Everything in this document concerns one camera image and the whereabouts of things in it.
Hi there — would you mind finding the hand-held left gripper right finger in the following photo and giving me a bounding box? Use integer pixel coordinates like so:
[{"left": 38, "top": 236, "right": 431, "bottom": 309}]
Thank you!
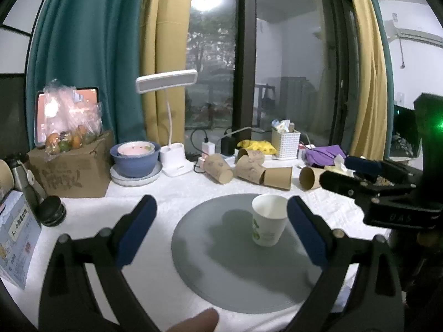
[{"left": 283, "top": 195, "right": 406, "bottom": 332}]

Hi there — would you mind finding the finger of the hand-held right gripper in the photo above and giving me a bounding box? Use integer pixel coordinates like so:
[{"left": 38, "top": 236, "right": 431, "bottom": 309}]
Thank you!
[
  {"left": 344, "top": 155, "right": 423, "bottom": 182},
  {"left": 318, "top": 171, "right": 418, "bottom": 211}
]

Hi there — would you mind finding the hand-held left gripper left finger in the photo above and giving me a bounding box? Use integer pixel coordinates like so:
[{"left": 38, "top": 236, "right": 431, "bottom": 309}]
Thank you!
[{"left": 39, "top": 194, "right": 163, "bottom": 332}]

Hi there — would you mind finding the white paper cup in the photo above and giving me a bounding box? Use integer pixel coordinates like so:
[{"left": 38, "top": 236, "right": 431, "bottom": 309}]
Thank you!
[{"left": 251, "top": 194, "right": 289, "bottom": 247}]

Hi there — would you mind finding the brown paper cup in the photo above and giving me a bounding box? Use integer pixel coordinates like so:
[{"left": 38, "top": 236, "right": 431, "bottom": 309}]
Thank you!
[
  {"left": 298, "top": 165, "right": 326, "bottom": 191},
  {"left": 203, "top": 154, "right": 233, "bottom": 185},
  {"left": 237, "top": 147, "right": 266, "bottom": 164},
  {"left": 235, "top": 155, "right": 267, "bottom": 185},
  {"left": 264, "top": 166, "right": 293, "bottom": 191}
]

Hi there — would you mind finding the beige cup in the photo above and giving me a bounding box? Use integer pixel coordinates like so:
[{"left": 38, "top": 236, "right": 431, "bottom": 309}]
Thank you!
[{"left": 0, "top": 159, "right": 15, "bottom": 199}]

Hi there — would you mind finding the white tissue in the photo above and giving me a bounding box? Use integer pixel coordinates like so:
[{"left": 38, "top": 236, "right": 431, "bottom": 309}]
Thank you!
[{"left": 324, "top": 155, "right": 356, "bottom": 178}]

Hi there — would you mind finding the purple cloth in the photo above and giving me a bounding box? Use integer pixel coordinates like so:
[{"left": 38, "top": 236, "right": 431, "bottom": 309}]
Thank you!
[{"left": 304, "top": 144, "right": 347, "bottom": 167}]

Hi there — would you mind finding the white tablecloth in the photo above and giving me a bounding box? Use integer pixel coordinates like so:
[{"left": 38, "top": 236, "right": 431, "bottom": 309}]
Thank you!
[{"left": 7, "top": 154, "right": 392, "bottom": 332}]

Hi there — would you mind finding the pale blue plate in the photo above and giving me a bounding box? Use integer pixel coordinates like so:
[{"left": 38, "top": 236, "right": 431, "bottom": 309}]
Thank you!
[{"left": 110, "top": 161, "right": 163, "bottom": 186}]

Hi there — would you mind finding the black monitor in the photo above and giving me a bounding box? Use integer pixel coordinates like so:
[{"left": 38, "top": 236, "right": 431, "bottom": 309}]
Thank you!
[{"left": 394, "top": 105, "right": 422, "bottom": 147}]

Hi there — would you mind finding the blue bowl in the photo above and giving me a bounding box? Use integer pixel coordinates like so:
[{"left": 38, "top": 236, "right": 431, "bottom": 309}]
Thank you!
[{"left": 110, "top": 141, "right": 161, "bottom": 178}]

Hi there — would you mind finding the white plastic basket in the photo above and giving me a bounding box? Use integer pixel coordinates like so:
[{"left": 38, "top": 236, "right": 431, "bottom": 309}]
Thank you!
[{"left": 271, "top": 128, "right": 301, "bottom": 160}]

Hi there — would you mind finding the white desk lamp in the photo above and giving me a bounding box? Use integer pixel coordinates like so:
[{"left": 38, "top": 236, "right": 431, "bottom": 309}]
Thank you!
[{"left": 135, "top": 69, "right": 199, "bottom": 178}]

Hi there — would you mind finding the pink bowl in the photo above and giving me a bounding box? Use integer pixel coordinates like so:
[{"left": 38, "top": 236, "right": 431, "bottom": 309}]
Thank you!
[{"left": 117, "top": 141, "right": 155, "bottom": 156}]

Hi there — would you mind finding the cardboard box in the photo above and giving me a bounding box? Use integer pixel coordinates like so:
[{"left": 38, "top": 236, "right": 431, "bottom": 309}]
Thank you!
[{"left": 27, "top": 130, "right": 115, "bottom": 198}]

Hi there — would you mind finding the black round lid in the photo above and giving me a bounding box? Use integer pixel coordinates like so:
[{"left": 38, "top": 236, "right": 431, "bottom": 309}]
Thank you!
[{"left": 38, "top": 195, "right": 67, "bottom": 228}]

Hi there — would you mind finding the yellow curtain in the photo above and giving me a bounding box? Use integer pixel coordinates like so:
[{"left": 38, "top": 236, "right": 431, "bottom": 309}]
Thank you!
[
  {"left": 341, "top": 0, "right": 392, "bottom": 161},
  {"left": 139, "top": 0, "right": 196, "bottom": 150}
]

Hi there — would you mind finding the grey round mat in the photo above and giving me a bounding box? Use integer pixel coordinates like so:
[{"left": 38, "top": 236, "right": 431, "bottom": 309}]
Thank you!
[{"left": 171, "top": 193, "right": 333, "bottom": 315}]

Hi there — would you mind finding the yellow cloth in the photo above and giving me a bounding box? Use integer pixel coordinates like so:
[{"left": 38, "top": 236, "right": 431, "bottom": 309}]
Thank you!
[{"left": 237, "top": 140, "right": 277, "bottom": 155}]

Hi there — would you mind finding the white power strip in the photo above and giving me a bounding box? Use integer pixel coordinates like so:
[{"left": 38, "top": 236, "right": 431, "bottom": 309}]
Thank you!
[{"left": 196, "top": 152, "right": 239, "bottom": 169}]

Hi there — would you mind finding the black charger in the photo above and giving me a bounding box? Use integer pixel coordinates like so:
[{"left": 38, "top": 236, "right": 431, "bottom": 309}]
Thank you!
[{"left": 220, "top": 136, "right": 235, "bottom": 156}]

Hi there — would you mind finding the blue printed carton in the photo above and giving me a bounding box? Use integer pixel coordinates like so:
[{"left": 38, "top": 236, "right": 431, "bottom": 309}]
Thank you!
[{"left": 0, "top": 190, "right": 42, "bottom": 290}]

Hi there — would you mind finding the silver thermos flask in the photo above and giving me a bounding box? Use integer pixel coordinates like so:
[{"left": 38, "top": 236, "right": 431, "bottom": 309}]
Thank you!
[{"left": 4, "top": 153, "right": 44, "bottom": 219}]

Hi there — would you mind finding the plastic bag of fruit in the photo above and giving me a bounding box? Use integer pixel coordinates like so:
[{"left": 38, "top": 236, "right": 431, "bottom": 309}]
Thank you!
[{"left": 42, "top": 79, "right": 103, "bottom": 156}]

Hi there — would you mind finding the tablet with lit screen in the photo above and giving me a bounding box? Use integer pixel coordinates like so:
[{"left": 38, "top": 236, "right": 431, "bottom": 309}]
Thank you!
[{"left": 35, "top": 86, "right": 100, "bottom": 150}]

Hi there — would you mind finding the white air conditioner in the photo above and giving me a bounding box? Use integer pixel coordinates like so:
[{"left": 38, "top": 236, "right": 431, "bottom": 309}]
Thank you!
[{"left": 383, "top": 17, "right": 443, "bottom": 48}]

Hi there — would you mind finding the teal curtain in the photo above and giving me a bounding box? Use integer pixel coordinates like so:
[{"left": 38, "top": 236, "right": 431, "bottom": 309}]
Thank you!
[{"left": 25, "top": 0, "right": 149, "bottom": 153}]

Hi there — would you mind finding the black window frame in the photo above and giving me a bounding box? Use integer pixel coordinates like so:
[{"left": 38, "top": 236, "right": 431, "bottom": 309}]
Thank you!
[{"left": 231, "top": 0, "right": 257, "bottom": 134}]

